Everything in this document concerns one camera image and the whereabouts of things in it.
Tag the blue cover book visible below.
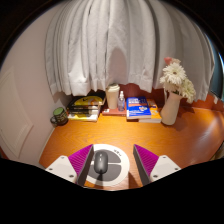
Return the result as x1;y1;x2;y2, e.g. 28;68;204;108
125;96;152;120

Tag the black computer mouse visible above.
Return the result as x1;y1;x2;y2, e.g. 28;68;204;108
92;149;110;175

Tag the cream ceramic vase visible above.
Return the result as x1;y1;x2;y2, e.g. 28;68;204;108
160;91;184;127

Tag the yellow orange cover book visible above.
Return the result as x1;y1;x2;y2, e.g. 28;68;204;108
138;99;163;124

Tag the clear sanitizer bottle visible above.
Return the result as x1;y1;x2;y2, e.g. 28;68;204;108
117;90;126;112

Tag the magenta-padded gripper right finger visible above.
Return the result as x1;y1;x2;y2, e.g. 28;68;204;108
132;144;182;186

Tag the yellow and black book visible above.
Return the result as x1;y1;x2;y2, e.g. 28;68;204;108
68;94;107;108

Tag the cream lidded tumbler cup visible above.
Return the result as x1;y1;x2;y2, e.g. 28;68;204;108
105;83;121;110

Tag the white flower bouquet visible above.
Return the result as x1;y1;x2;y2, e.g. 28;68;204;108
159;56;197;104

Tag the red flat book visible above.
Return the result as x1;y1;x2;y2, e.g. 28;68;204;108
101;106;128;117

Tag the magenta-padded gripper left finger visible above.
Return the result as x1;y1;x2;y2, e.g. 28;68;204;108
44;143;95;187

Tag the round white grey mouse pad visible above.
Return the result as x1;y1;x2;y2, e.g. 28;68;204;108
83;143;131;188

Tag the green dark mug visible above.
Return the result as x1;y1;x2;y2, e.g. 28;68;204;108
49;106;69;127

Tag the white pleated curtain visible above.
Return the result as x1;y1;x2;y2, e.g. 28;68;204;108
44;0;216;102

